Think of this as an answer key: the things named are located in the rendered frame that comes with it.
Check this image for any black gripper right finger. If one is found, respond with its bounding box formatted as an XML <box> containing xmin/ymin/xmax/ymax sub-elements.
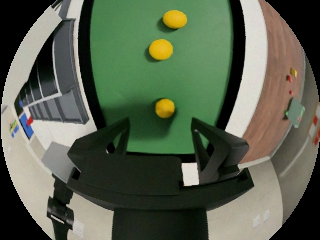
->
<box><xmin>191</xmin><ymin>117</ymin><xmax>250</xmax><ymax>184</ymax></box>

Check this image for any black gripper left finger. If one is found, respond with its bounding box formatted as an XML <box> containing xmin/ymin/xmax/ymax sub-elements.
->
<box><xmin>72</xmin><ymin>117</ymin><xmax>130</xmax><ymax>155</ymax></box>

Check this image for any green tray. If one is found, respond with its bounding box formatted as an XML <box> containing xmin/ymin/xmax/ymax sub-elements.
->
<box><xmin>78</xmin><ymin>0</ymin><xmax>246</xmax><ymax>163</ymax></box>

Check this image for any yellow marble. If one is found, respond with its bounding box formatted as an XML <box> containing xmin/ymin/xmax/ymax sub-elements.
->
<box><xmin>163</xmin><ymin>11</ymin><xmax>186</xmax><ymax>29</ymax></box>
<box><xmin>149</xmin><ymin>40</ymin><xmax>172</xmax><ymax>60</ymax></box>
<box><xmin>155</xmin><ymin>99</ymin><xmax>174</xmax><ymax>118</ymax></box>

